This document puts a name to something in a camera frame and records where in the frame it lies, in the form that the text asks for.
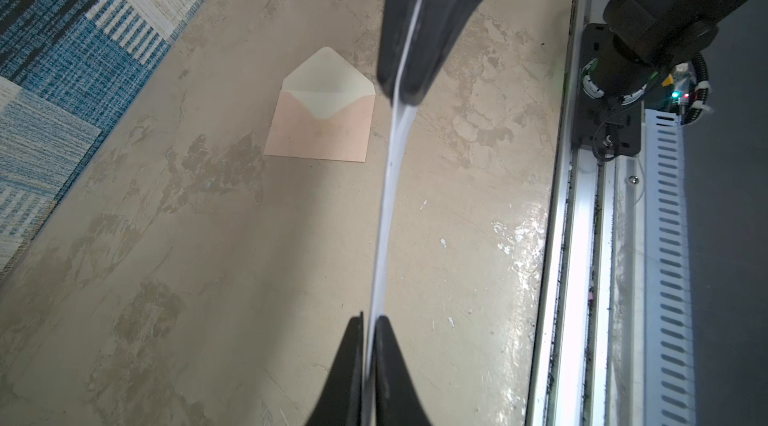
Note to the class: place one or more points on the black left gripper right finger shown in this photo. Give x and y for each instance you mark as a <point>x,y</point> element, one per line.
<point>395,397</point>

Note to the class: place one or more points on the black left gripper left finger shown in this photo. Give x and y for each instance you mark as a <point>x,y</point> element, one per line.
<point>340,400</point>

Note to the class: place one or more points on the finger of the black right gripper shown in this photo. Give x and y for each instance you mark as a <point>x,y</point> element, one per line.
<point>440,23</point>
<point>395,24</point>

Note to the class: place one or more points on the blue floral letter paper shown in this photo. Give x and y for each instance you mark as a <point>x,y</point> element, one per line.
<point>403,116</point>

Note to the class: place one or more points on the pink envelope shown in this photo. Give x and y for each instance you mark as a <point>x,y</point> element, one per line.
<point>324,111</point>

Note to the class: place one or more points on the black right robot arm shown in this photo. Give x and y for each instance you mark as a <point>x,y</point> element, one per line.
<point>650,34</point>

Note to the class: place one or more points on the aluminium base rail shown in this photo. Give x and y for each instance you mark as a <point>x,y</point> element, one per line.
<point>614,340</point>

